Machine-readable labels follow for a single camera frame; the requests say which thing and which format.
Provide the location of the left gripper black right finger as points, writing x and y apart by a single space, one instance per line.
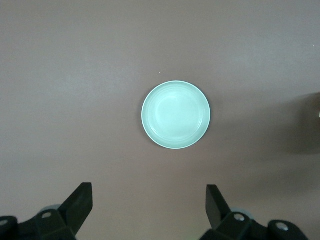
217 212

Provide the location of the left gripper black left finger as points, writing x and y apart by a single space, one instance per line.
76 210

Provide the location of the teal round plate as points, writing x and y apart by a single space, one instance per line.
176 115

